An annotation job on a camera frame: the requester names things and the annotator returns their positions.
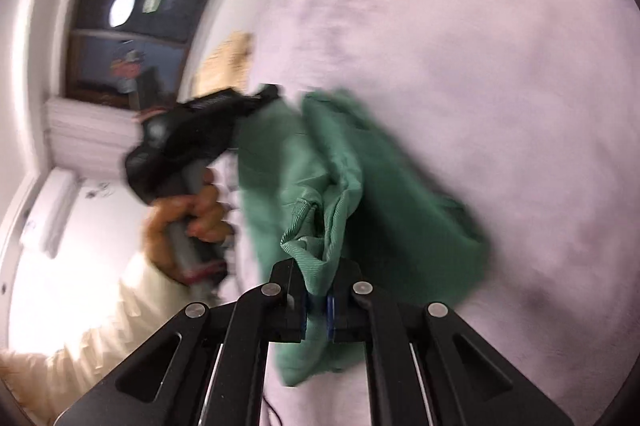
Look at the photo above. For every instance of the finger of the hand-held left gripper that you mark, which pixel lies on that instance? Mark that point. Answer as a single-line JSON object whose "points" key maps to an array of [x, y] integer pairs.
{"points": [[267, 95]]}

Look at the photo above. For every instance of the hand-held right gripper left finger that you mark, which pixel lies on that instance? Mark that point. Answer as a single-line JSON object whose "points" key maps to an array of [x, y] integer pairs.
{"points": [[290, 306]]}

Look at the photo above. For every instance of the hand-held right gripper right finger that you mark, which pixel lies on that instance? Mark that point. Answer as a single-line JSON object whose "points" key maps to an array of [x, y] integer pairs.
{"points": [[342, 321]]}

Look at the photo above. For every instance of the green shirt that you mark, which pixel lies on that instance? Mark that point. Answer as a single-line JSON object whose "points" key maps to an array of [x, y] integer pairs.
{"points": [[380, 216]]}

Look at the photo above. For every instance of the person's left forearm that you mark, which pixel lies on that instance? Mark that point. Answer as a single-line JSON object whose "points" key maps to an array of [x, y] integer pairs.
{"points": [[100, 346]]}

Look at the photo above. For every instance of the person's left hand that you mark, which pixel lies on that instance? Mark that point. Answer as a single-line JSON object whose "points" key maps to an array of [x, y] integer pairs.
{"points": [[207, 216]]}

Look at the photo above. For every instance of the dark window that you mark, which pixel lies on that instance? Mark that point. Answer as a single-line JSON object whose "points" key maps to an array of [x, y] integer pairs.
{"points": [[145, 50]]}

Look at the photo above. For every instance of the white ribbed radiator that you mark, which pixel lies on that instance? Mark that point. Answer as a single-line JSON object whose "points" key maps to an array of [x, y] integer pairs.
{"points": [[90, 130]]}

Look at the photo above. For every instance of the purple blanket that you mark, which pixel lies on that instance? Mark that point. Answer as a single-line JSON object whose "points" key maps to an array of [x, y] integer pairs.
{"points": [[475, 80]]}

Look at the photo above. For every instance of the yellow wall poster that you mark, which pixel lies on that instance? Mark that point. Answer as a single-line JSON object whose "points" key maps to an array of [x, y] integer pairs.
{"points": [[225, 60]]}

